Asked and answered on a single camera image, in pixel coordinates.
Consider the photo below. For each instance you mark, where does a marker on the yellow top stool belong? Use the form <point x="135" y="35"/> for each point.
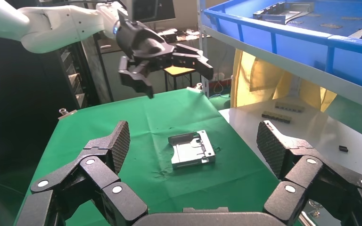
<point x="179" y="71"/>

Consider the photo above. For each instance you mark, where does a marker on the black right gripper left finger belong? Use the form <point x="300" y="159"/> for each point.
<point x="99" y="174"/>

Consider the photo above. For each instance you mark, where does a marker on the brown notched metal strip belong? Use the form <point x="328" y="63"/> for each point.
<point x="276" y="117"/>

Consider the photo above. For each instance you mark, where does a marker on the brown tape piece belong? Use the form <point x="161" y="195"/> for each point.
<point x="331" y="26"/>

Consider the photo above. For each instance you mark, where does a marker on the small black block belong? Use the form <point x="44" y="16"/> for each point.
<point x="343" y="149"/>

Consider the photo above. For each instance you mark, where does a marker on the yellow woven bag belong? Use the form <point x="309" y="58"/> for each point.
<point x="262" y="78"/>

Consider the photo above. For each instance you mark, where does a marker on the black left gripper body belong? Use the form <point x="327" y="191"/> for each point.
<point x="140" y="40"/>

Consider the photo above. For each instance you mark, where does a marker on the green table cloth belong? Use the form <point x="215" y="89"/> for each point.
<point x="156" y="115"/>

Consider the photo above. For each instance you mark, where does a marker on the white metal shelf board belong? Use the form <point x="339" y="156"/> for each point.
<point x="324" y="81"/>

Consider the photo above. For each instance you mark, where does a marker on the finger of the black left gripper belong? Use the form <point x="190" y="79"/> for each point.
<point x="134" y="78"/>
<point x="193" y="59"/>

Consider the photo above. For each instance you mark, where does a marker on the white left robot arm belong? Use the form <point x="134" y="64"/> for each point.
<point x="59" y="25"/>

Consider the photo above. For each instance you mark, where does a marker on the black equipment rack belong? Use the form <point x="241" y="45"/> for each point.
<point x="73" y="78"/>

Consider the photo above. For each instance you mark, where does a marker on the blue plastic bin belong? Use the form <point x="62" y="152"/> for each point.
<point x="293" y="46"/>

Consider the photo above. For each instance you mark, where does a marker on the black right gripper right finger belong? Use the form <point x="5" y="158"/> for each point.
<point x="302" y="168"/>

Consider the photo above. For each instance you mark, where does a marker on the grey strip component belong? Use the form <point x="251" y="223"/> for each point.
<point x="289" y="107"/>

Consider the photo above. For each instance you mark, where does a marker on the perforated white shelf upright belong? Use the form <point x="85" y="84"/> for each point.
<point x="203" y="37"/>

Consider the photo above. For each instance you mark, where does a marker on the dark computer monitor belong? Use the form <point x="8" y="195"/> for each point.
<point x="153" y="9"/>

